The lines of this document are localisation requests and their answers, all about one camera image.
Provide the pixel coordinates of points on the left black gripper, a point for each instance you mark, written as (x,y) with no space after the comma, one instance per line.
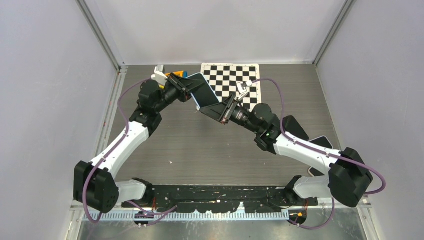
(183,86)

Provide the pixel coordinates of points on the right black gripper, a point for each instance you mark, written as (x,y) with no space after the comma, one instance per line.
(222,112)

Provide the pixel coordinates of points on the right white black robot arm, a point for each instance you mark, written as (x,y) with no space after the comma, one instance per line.
(345,177)

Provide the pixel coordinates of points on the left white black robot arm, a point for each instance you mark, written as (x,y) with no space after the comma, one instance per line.
(94,182)

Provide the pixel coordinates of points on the black phone case far right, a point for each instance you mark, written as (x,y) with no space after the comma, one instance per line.
(292,126)

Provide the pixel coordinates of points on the phone with white edge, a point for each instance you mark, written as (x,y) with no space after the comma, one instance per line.
(322,141)

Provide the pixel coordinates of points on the phone with pink edge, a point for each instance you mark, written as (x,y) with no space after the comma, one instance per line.
(314,172)

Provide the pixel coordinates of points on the orange triangle toy block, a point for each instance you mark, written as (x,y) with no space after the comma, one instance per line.
(181,73)

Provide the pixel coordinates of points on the black white checkerboard mat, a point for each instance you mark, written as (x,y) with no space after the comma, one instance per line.
(224,77)

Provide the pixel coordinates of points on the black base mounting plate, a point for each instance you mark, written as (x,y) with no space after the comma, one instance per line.
(220,199)

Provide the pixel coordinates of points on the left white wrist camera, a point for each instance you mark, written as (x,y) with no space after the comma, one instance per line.
(159,76)

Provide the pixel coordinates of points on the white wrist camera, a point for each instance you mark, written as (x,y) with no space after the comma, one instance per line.
(159,76)
(243,88)

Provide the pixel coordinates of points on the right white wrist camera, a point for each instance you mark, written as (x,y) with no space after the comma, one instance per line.
(243,88)

